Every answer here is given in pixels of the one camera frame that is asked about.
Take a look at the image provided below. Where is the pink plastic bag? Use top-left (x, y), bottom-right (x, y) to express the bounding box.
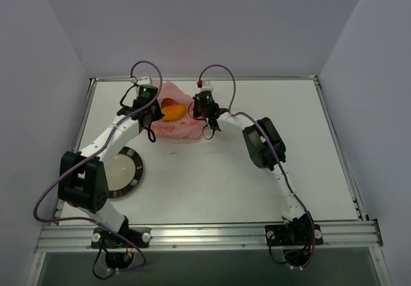
top-left (152, 82), bottom-right (205, 139)

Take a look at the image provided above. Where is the fake yellow orange mango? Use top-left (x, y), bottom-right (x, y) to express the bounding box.
top-left (161, 104), bottom-right (187, 121)

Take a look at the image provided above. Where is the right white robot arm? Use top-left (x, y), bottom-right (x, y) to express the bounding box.
top-left (193, 90), bottom-right (314, 243)

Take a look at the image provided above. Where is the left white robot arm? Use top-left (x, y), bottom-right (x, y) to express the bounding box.
top-left (58, 84), bottom-right (163, 247)

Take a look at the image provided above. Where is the fake red peach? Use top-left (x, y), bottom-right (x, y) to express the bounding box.
top-left (161, 98), bottom-right (176, 107)

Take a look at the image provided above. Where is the black rimmed ceramic plate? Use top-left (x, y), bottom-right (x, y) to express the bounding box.
top-left (105, 147), bottom-right (144, 199)

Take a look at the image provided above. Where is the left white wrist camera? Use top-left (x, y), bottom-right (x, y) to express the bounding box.
top-left (130, 76), bottom-right (152, 87)

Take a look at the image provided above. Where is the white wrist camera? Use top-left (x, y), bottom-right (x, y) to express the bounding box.
top-left (130, 76), bottom-right (152, 87)
top-left (197, 79), bottom-right (214, 92)

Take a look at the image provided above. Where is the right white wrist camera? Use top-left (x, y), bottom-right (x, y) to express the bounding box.
top-left (197, 79), bottom-right (214, 92)

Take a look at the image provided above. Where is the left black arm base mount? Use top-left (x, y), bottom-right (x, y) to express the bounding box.
top-left (90, 227), bottom-right (152, 271)

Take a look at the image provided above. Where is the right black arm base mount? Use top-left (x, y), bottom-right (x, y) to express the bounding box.
top-left (265, 224), bottom-right (324, 271)

